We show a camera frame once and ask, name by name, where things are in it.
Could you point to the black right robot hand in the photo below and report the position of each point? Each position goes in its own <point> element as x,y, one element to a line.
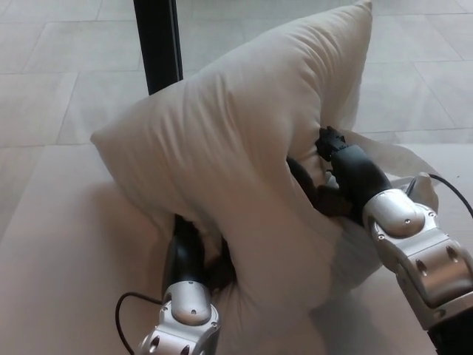
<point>356,174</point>

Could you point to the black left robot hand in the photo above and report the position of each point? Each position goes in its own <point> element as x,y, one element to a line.
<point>186,255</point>

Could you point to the white square pillow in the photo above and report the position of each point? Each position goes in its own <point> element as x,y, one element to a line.
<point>229,148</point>

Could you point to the black metal post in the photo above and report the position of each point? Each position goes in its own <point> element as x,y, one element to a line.
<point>159,44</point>

